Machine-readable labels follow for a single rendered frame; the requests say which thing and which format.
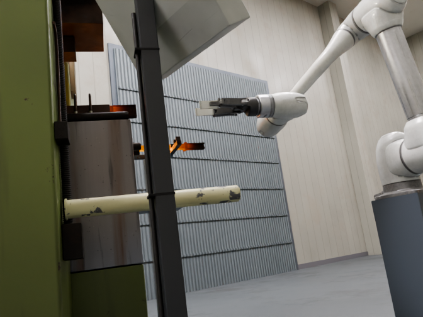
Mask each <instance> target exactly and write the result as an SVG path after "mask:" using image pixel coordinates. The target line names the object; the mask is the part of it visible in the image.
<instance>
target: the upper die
mask: <svg viewBox="0 0 423 317"><path fill-rule="evenodd" d="M61 10H62V33H63V37H74V39H75V43H76V52H103V51H104V34H103V12H102V10H101V9H100V7H99V6H98V4H97V2H96V0H61Z"/></svg>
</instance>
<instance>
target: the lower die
mask: <svg viewBox="0 0 423 317"><path fill-rule="evenodd" d="M66 108H67V114H68V113H74V106H67V107H66ZM92 111H93V113H100V112H110V105H109V104H98V105H92ZM88 112H89V105H79V106H77V113H88Z"/></svg>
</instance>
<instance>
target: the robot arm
mask: <svg viewBox="0 0 423 317"><path fill-rule="evenodd" d="M406 3H407V0H362V1H361V2H360V3H359V4H358V5H357V6H356V7H355V8H354V9H353V10H352V11H351V13H350V14H349V15H348V17H347V18H346V19H345V20H344V22H343V23H342V24H341V25H340V26H339V27H338V29H337V30H336V32H335V33H334V35H333V37H332V38H331V40H330V42H329V44H328V45H327V47H326V48H325V50H324V51H323V52H322V53H321V55H320V56H319V57H318V59H317V60H316V61H315V62H314V63H313V64H312V66H311V67H310V68H309V69H308V70H307V71H306V72H305V74H304V75H303V77H302V78H301V79H300V80H299V81H298V82H297V83H296V85H295V86H294V87H293V89H292V90H291V91H290V92H277V93H275V94H265V95H257V96H256V97H244V98H221V100H220V98H218V100H217V101H199V103H200V108H195V112H196V116H213V118H214V117H221V116H237V114H241V113H245V115H246V116H256V117H257V118H258V119H257V123H256V128H257V131H258V132H259V133H260V134H261V135H262V136H264V137H272V136H275V135H277V134H278V133H279V132H280V131H281V130H282V129H283V128H284V127H285V126H286V124H287V122H288V121H290V120H292V119H293V118H298V117H301V116H303V115H304V114H306V113H307V110H308V101H307V98H306V97H305V95H304V94H305V93H306V92H307V91H308V90H309V88H310V87H311V86H312V85H313V84H314V83H315V82H316V80H317V79H318V78H319V77H320V76H321V75H322V74H323V73H324V72H325V71H326V70H327V69H328V68H329V66H330V65H331V64H332V63H333V62H334V61H335V60H336V59H337V58H338V57H340V56H341V55H342V54H343V53H345V52H346V51H348V50H349V49H351V48H352V47H353V46H354V45H355V44H357V42H358V41H360V40H362V39H363V38H365V37H367V36H368V35H371V36H372V37H373V38H376V40H377V42H378V44H379V47H380V50H381V53H382V55H383V58H384V60H385V63H386V66H387V68H388V71H389V73H390V76H391V78H392V81H393V84H394V86H395V89H396V92H397V94H398V97H399V100H400V102H401V105H402V107H403V110H404V113H405V115H406V118H407V121H408V122H406V124H405V127H404V129H403V130H404V133H402V132H398V131H397V132H392V133H388V134H386V135H383V136H382V137H381V138H380V139H379V140H378V143H377V146H376V163H377V168H378V173H379V176H380V180H381V183H382V186H383V191H382V192H381V193H378V194H375V195H374V199H375V200H379V199H386V198H390V197H396V196H402V195H406V194H413V193H417V192H423V185H422V182H421V179H420V175H421V174H423V81H422V79H421V76H420V74H419V71H418V69H417V66H416V64H415V61H414V58H413V56H412V53H411V51H410V48H409V45H408V43H407V41H406V38H405V35H404V33H403V31H402V26H403V10H404V9H405V7H406ZM219 107H221V108H219Z"/></svg>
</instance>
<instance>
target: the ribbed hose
mask: <svg viewBox="0 0 423 317"><path fill-rule="evenodd" d="M52 7H53V8H52V9H53V21H54V22H55V25H56V29H57V38H58V47H59V69H60V98H61V120H62V121H67V108H66V107H67V106H66V105H67V104H66V90H65V69H64V68H65V67H64V47H63V46H64V45H63V33H62V10H61V0H52ZM59 148H60V149H59V150H60V167H61V168H60V169H61V170H60V171H61V172H60V173H61V184H62V185H61V189H62V202H63V203H62V204H63V206H62V207H63V208H62V209H63V221H64V222H63V223H64V224H63V225H62V247H63V260H65V261H69V260H79V259H84V237H83V226H82V223H73V221H72V220H73V219H72V218H69V219H68V220H67V221H66V220H65V209H64V199H67V200H72V199H71V196H72V195H71V187H70V186H71V185H70V184H71V183H70V182H71V179H70V176H71V175H70V174H71V173H70V162H69V146H68V145H64V146H60V147H59Z"/></svg>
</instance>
